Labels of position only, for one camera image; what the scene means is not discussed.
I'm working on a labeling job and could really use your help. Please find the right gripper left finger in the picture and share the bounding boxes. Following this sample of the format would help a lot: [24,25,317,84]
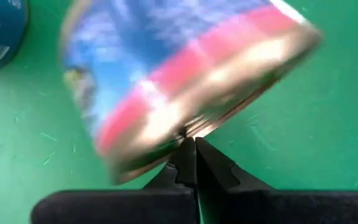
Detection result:
[30,136,200,224]

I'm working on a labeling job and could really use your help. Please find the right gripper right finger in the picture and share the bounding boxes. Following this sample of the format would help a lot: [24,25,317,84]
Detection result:
[196,136,358,224]

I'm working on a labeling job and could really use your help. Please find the blue red label can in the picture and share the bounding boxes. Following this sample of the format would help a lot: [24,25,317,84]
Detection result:
[59,0,323,186]

